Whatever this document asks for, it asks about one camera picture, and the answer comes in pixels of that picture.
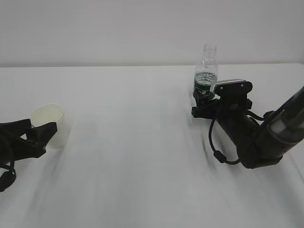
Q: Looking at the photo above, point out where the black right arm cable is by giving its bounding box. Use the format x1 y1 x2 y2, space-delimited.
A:
208 104 271 165

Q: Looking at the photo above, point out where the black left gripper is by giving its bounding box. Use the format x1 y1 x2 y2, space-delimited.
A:
0 119 57 166

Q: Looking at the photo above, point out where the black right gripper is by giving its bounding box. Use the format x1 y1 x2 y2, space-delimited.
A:
191 90 252 128

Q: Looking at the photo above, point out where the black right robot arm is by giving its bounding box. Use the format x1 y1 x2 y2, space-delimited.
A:
191 82 304 169

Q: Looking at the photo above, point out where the white paper cup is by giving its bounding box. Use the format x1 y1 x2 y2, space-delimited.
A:
30 104 69 149

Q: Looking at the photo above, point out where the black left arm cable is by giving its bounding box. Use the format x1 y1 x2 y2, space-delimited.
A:
0 133 18 192

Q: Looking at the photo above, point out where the clear green-label water bottle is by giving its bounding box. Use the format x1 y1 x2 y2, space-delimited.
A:
191 44 218 106

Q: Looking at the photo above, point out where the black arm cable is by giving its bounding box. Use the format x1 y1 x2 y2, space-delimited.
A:
0 133 18 192
208 104 271 165

